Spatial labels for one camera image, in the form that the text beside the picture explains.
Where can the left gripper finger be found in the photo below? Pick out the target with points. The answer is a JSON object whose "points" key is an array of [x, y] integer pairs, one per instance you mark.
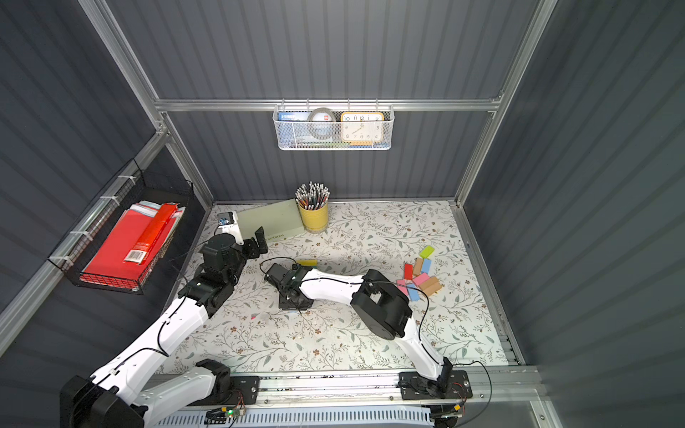
{"points": [[250, 249], [261, 242]]}

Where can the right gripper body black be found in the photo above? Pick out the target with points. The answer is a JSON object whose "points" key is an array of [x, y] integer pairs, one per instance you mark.
{"points": [[278, 275]]}

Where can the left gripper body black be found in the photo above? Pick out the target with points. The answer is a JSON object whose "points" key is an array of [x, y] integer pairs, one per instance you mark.
{"points": [[251, 248]]}

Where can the yellow block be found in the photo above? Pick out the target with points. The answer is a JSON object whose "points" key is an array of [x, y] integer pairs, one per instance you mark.
{"points": [[308, 263]]}

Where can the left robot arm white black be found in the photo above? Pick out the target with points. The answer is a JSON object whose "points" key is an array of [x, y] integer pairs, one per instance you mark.
{"points": [[116, 395]]}

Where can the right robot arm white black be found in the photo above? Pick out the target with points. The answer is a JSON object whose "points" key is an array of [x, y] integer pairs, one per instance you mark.
{"points": [[380, 304]]}

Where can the pale green book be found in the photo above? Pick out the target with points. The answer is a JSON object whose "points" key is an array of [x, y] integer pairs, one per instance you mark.
{"points": [[279, 221]]}

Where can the yellow pencil cup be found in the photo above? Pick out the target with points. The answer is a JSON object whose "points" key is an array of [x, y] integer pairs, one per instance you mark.
{"points": [[315, 221]]}

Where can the bundle of pencils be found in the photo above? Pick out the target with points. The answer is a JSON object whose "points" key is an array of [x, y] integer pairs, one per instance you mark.
{"points": [[312, 196]]}

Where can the red long box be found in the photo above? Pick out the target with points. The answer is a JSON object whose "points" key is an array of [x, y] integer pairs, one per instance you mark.
{"points": [[151, 233]]}

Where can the red folder stack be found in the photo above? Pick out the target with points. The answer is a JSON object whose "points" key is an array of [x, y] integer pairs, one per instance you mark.
{"points": [[108, 268]]}

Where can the red block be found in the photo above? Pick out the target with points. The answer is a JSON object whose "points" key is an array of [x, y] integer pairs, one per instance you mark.
{"points": [[408, 271]]}

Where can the light blue block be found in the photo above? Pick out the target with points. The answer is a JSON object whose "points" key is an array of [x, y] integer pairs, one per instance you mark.
{"points": [[413, 293], [426, 266]]}

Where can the long pink block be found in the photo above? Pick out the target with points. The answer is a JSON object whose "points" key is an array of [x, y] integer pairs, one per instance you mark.
{"points": [[419, 280]]}

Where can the natural wood block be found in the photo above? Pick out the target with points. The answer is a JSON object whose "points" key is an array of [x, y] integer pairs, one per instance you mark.
{"points": [[417, 267], [431, 286]]}

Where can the grey tape roll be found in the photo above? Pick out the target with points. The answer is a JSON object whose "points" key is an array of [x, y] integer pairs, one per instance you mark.
{"points": [[321, 123]]}

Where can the lime green block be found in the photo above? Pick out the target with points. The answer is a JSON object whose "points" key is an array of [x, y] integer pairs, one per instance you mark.
{"points": [[427, 252]]}

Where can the yellow alarm clock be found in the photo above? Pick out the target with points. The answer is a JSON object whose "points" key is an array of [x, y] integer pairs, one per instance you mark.
{"points": [[362, 128]]}

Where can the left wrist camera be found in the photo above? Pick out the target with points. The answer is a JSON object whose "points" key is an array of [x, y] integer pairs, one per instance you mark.
{"points": [[228, 224]]}

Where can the black wire side basket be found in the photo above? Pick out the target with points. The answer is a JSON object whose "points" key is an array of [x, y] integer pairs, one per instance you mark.
{"points": [[133, 185]]}

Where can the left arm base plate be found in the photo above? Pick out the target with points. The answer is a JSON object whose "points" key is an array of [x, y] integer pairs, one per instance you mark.
{"points": [[232, 391]]}

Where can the white wire wall basket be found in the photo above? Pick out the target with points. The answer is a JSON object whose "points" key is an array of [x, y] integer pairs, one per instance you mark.
{"points": [[290, 123]]}

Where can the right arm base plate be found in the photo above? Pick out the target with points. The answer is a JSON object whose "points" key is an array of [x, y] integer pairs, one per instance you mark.
{"points": [[414, 387]]}

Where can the aluminium rail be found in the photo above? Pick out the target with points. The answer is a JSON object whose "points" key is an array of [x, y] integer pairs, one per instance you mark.
{"points": [[291, 389]]}

